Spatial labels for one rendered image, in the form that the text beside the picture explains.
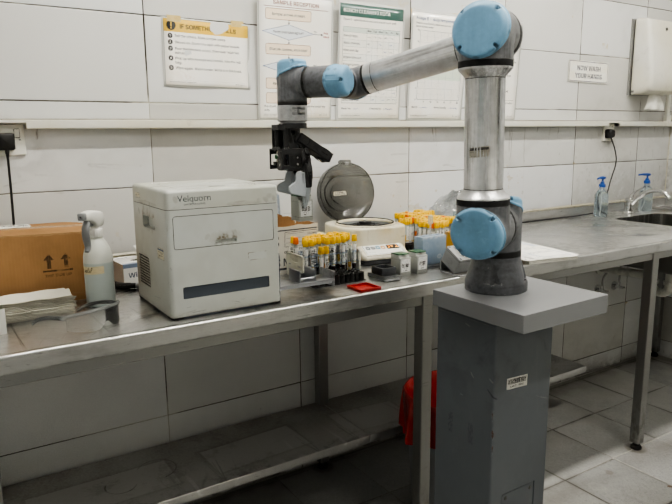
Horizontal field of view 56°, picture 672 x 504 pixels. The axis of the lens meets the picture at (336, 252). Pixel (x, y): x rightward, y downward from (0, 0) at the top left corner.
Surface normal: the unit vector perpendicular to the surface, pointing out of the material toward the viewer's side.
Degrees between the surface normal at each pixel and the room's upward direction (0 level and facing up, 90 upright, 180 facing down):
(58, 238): 87
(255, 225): 90
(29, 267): 90
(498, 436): 90
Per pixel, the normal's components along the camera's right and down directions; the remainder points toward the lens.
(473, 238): -0.45, 0.30
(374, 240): 0.40, 0.17
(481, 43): -0.46, 0.07
